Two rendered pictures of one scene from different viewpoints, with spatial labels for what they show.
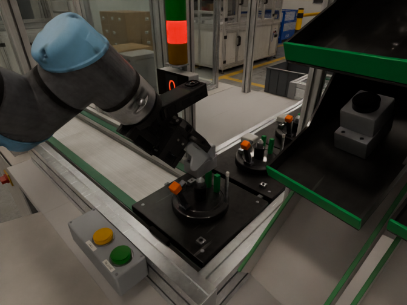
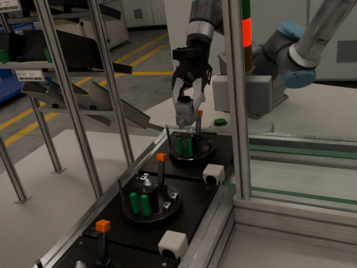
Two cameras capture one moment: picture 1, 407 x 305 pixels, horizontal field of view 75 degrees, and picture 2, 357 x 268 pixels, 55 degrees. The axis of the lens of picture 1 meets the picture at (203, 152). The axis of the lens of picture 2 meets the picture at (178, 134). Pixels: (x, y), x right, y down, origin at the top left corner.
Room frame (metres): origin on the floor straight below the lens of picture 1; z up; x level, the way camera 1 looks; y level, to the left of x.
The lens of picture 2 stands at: (1.33, -0.25, 1.48)
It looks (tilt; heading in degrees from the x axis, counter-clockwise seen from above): 27 degrees down; 165
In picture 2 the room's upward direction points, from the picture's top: 9 degrees counter-clockwise
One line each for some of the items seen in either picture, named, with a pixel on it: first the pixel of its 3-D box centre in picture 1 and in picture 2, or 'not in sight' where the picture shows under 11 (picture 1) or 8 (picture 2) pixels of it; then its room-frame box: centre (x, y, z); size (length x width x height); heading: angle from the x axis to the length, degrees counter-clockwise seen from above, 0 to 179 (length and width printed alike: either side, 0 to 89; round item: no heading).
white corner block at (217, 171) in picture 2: not in sight; (213, 175); (0.64, 0.01, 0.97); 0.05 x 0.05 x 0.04; 47
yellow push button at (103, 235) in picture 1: (103, 237); not in sight; (0.40, 0.22, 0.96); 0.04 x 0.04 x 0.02
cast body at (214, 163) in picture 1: (203, 154); (185, 110); (0.51, 0.00, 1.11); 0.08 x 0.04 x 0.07; 137
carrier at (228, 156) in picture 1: (259, 150); (150, 193); (0.69, -0.17, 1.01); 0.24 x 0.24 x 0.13; 47
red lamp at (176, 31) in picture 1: (176, 31); not in sight; (0.71, 0.07, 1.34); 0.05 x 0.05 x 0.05
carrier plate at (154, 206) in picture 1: (200, 206); (193, 155); (0.50, 0.01, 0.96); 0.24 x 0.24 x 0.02; 47
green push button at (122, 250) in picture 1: (121, 255); (220, 123); (0.35, 0.16, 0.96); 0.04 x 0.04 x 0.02
